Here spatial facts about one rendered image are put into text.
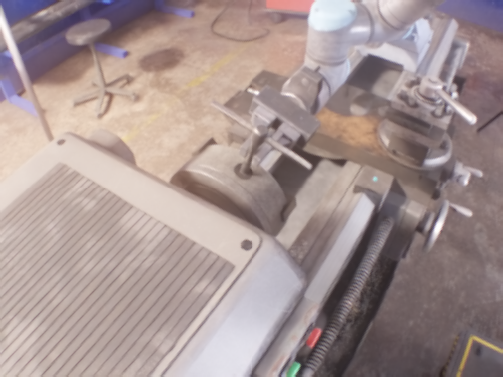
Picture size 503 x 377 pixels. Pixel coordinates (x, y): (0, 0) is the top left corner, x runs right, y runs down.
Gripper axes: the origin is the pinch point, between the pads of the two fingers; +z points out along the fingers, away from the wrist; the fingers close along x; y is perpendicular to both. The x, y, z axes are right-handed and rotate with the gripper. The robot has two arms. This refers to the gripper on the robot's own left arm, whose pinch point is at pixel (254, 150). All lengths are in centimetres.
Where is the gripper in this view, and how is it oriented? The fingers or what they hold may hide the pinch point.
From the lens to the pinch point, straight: 71.3
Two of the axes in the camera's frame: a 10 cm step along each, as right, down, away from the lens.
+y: -2.4, 4.7, 8.5
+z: -5.5, 6.6, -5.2
